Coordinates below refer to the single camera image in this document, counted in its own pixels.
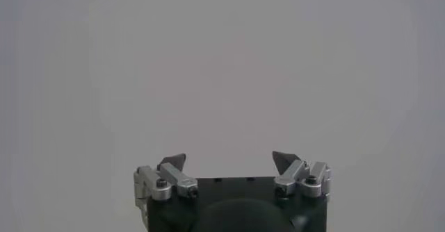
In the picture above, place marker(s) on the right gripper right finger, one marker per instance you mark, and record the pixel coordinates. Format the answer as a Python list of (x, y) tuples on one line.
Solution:
[(293, 176)]

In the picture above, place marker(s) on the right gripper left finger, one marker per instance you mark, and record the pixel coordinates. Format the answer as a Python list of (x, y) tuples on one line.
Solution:
[(179, 181)]

